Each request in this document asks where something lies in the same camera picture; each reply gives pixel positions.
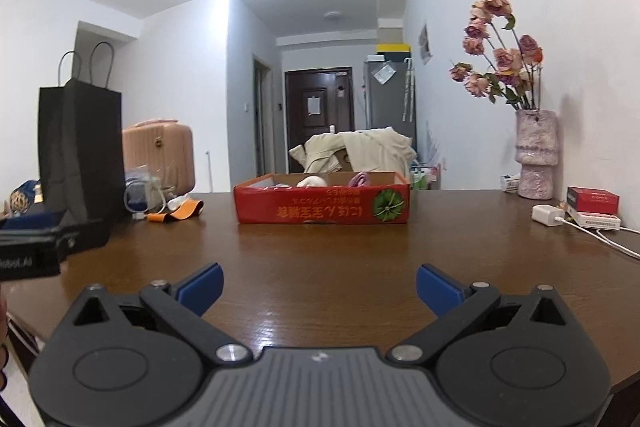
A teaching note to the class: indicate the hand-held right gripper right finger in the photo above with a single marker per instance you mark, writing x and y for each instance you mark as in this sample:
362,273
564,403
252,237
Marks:
440,291

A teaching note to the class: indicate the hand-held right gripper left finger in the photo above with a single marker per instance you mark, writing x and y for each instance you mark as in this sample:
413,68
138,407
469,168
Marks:
200,289

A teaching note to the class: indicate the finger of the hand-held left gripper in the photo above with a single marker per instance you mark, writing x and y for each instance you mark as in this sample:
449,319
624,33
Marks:
92,234
32,221

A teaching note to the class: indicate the pink cloth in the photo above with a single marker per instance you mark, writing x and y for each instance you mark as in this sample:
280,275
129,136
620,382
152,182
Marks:
359,180

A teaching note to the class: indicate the red cardboard box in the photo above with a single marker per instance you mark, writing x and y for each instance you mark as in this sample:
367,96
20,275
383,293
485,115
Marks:
320,206

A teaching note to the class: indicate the white yellow plush toy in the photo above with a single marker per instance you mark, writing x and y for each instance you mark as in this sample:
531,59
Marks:
312,181

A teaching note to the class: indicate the dark blue box gold ball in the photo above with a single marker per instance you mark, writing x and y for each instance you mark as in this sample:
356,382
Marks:
25,197

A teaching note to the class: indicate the black paper bag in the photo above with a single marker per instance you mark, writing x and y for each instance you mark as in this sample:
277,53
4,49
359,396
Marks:
82,147

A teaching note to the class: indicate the white bottle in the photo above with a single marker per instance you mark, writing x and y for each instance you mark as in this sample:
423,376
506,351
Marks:
177,203

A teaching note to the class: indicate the pink suitcase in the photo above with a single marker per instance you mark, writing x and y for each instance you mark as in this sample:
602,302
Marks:
160,152

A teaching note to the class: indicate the green bottles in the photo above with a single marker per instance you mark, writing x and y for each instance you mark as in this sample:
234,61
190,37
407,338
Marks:
425,178

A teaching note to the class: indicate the small white box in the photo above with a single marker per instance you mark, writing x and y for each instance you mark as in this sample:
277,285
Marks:
510,183

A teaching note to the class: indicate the white charger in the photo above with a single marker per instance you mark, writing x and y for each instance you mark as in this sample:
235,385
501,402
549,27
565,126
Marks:
546,214

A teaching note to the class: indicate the beige jacket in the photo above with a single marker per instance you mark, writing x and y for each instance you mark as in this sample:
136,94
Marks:
360,152

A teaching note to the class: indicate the pink textured vase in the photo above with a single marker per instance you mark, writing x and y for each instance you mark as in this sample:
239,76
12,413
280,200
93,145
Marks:
536,152

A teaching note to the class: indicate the white flat box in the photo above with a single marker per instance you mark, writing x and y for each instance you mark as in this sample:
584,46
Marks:
597,220

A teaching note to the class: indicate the red flat box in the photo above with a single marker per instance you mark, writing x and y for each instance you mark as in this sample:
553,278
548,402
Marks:
592,199

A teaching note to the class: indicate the grey refrigerator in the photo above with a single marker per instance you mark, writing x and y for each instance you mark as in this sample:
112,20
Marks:
390,102

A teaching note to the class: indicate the folded umbrella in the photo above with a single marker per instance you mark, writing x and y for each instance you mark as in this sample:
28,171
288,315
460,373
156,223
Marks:
408,92

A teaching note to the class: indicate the dark brown door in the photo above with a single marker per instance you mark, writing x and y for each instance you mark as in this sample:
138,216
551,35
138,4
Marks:
320,102

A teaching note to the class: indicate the paper note on refrigerator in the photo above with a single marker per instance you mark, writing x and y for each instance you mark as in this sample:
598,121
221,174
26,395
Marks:
384,73

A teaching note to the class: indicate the dried pink flowers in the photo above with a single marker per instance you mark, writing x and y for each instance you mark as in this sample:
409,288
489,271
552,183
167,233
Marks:
500,62

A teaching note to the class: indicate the yellow box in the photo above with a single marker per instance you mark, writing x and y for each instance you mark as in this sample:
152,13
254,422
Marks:
393,48

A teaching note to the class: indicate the wall poster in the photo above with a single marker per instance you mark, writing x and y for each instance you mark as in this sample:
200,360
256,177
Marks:
424,44

